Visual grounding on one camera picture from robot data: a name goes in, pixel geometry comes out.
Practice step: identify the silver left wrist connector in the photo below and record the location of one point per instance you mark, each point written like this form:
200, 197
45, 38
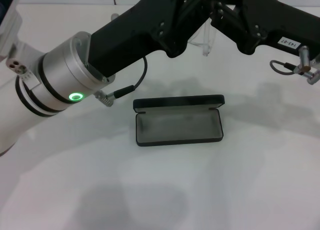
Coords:
115, 16

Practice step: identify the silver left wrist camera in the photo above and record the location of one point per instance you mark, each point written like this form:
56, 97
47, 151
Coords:
11, 27

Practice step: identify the black glasses case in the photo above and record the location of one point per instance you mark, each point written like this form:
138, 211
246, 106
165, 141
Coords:
175, 102

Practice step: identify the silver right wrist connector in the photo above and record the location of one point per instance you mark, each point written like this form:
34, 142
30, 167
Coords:
304, 56

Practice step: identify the white number sticker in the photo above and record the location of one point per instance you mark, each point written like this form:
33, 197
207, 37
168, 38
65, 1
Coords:
288, 42

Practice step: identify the clear white glasses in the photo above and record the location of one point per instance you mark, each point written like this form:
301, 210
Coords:
206, 48

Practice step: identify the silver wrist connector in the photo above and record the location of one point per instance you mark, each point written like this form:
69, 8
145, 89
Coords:
115, 16
304, 56

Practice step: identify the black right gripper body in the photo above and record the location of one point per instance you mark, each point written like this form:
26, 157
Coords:
270, 22

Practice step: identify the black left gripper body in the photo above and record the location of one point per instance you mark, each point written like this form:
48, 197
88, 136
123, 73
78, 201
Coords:
140, 32

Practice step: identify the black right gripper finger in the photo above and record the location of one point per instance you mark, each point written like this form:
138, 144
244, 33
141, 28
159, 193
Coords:
230, 21

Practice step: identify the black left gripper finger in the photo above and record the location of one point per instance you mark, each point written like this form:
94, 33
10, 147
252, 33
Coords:
197, 3

